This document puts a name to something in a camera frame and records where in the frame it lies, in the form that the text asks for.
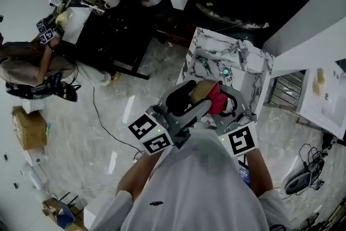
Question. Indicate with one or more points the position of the white paper sheet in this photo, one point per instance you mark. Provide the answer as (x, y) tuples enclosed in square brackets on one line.
[(77, 24)]

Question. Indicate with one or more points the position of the black table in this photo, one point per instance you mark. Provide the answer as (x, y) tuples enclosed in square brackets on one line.
[(116, 32)]

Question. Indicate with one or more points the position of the person's right forearm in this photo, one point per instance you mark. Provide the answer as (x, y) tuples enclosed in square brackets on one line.
[(258, 170)]

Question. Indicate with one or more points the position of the steel faucet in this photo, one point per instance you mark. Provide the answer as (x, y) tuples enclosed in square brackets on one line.
[(242, 55)]

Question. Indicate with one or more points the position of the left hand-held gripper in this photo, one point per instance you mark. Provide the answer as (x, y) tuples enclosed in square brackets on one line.
[(151, 143)]

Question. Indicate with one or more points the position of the white t-shirt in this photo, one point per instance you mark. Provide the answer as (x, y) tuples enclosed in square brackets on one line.
[(194, 192)]

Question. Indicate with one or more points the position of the yellow sponge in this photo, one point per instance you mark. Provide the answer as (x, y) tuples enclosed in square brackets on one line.
[(316, 88), (320, 74)]

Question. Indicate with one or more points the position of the white box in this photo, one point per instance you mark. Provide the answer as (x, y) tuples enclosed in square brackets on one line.
[(92, 213)]

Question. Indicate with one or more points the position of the grey oval device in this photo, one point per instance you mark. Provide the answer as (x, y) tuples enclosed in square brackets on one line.
[(297, 184)]

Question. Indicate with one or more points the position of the small cardboard box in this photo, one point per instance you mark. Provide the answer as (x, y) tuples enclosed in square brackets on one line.
[(29, 129)]

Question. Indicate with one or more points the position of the person's left forearm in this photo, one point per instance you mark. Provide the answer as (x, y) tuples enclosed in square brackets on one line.
[(140, 173)]

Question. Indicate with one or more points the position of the blue screen device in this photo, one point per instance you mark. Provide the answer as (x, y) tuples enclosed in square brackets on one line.
[(244, 173)]

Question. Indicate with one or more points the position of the white sink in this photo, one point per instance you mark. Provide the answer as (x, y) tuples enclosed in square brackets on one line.
[(319, 113)]

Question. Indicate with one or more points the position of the tan wooden bowl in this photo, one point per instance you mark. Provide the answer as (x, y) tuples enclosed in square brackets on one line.
[(201, 90)]

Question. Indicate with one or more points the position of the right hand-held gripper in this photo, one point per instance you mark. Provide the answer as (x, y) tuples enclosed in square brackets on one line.
[(242, 140)]

